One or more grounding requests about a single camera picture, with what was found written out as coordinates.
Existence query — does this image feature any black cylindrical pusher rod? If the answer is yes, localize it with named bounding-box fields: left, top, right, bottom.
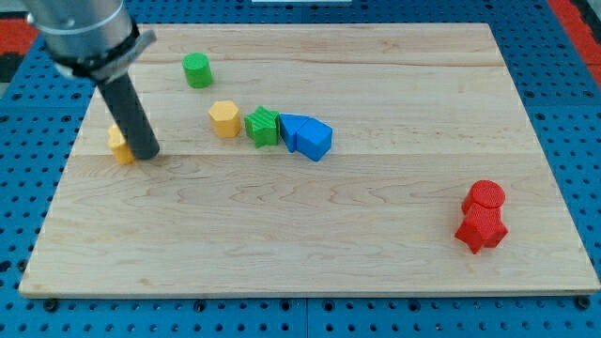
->
left=98, top=74, right=160, bottom=160

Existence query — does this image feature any yellow heart block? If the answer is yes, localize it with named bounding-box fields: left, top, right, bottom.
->
left=107, top=124, right=135, bottom=164

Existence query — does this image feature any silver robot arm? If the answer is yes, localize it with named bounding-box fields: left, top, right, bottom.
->
left=23, top=0, right=160, bottom=160

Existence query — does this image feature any wooden board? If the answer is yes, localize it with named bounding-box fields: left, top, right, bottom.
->
left=19, top=23, right=600, bottom=299

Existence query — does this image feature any green cylinder block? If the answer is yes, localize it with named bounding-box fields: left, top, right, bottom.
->
left=182, top=53, right=213, bottom=88

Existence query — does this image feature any yellow hexagon block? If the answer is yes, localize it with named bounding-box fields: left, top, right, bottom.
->
left=208, top=100, right=241, bottom=138

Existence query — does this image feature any green star block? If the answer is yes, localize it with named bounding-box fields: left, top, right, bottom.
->
left=244, top=106, right=280, bottom=148

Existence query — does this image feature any blue triangle block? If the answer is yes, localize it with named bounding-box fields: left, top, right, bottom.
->
left=279, top=114, right=309, bottom=153

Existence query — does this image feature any blue cube block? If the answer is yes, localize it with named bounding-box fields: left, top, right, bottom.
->
left=297, top=118, right=332, bottom=161

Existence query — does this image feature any red cylinder block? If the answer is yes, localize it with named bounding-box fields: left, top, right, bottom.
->
left=461, top=180, right=506, bottom=214

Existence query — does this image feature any red star block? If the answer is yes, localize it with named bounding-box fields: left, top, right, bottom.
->
left=455, top=204, right=509, bottom=254

